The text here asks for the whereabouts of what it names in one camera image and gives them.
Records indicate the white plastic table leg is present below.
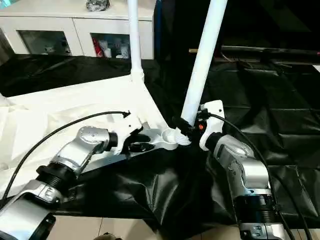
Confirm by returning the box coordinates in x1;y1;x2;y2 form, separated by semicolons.
174;0;229;148
0;93;13;108
126;0;146;85

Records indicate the white plastic table top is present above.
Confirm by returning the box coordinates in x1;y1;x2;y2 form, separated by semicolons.
0;71;180;203

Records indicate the black mat cloth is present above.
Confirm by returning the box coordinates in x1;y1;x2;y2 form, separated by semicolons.
0;52;320;233

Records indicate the grey metal bar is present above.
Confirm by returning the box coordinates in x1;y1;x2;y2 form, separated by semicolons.
220;44;320;56

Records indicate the white glass-door cabinet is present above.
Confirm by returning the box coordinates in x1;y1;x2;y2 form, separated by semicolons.
0;0;156;61

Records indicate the grey bundle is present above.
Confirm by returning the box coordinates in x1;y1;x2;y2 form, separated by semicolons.
84;0;111;13

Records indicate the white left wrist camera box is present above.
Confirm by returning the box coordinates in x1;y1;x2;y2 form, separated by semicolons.
113;113;145;156

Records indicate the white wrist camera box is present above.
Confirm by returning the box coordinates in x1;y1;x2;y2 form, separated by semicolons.
198;99;226;153
113;113;145;156

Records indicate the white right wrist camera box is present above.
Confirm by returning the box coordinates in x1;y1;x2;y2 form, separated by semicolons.
198;99;226;153

